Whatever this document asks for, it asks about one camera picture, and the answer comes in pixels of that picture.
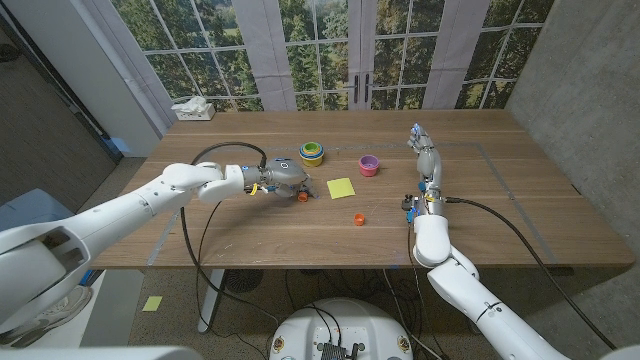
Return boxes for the white robot torso edge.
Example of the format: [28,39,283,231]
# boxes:
[0,345,204,360]

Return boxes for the printed window garden backdrop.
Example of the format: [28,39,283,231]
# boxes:
[82,0,556,112]

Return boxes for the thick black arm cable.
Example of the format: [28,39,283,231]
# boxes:
[444,196,619,351]
[179,141,281,346]

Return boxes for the white tissue box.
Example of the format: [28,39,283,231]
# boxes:
[171,95,217,122]

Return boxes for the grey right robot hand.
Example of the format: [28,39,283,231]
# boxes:
[401,123,447,224]

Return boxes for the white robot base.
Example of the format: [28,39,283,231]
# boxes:
[268,297,414,360]

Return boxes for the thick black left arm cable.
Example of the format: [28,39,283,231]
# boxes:
[179,141,281,346]

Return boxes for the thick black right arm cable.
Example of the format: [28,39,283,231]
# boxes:
[444,196,619,351]

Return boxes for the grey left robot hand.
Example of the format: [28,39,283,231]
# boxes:
[243,157,320,202]

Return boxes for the black round floor fan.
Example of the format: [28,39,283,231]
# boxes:
[223,268,265,294]

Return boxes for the pink cup purple inside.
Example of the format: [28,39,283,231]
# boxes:
[358,154,381,178]

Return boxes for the stacked yellow blue green cups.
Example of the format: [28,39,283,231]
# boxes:
[299,141,326,168]

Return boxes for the white table leg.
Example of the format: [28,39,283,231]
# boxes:
[197,268,227,335]

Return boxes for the grey white sneaker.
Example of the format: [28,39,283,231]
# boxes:
[0,284,94,347]

